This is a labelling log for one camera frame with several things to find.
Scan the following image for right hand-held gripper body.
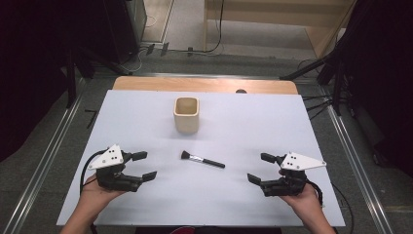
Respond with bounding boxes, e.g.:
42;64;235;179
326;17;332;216
259;151;327;198

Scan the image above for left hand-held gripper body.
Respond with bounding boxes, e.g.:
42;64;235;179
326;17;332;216
87;143;144;193

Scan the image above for black makeup brush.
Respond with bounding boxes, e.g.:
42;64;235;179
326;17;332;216
180;149;226;170

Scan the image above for person's right hand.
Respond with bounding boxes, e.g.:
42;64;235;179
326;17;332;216
279;183;325;216

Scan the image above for person's left hand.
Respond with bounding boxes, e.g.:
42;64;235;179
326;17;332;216
79;174;127;214

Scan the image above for white table mat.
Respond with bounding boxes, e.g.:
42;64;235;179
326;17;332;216
56;90;346;227

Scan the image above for beige square cup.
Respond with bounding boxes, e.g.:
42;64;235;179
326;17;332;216
172;97;201;135

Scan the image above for black hex key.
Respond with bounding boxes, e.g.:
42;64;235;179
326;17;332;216
85;109;98;130

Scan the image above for person's red clothing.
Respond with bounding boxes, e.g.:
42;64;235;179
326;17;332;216
169;226;197;234

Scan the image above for wooden table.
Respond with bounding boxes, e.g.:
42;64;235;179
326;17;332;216
112;75;299;96

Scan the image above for black metal stand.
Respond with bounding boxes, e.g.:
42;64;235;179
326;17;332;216
62;45;131;110
280;48;351;117

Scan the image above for black cabinet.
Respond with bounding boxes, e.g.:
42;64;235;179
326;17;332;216
103;0;148;64

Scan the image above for light wooden shelf unit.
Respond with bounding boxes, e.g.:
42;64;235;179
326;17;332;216
203;0;357;60

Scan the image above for dark curtain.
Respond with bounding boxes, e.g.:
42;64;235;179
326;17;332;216
0;0;113;164
335;0;413;179

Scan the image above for left hand-held gripper black cable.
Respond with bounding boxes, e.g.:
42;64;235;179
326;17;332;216
79;149;109;196

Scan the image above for hand-held gripper black cable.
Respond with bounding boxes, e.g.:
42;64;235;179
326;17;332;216
305;179;325;208
79;149;109;196

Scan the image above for right hand-held gripper black cable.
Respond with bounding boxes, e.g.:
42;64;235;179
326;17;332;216
305;179;325;208

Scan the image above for thin black floor cable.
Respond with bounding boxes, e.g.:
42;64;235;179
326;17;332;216
330;182;355;234

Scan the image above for metal floor rail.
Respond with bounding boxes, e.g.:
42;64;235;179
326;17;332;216
1;77;88;234
323;102;395;234

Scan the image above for bundle of black floor cables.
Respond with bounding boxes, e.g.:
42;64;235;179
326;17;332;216
301;93;335;121

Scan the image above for white floor cable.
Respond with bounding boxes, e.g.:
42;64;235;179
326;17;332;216
127;48;148;73

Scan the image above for long black hanging cable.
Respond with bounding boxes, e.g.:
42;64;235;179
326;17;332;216
191;0;226;55

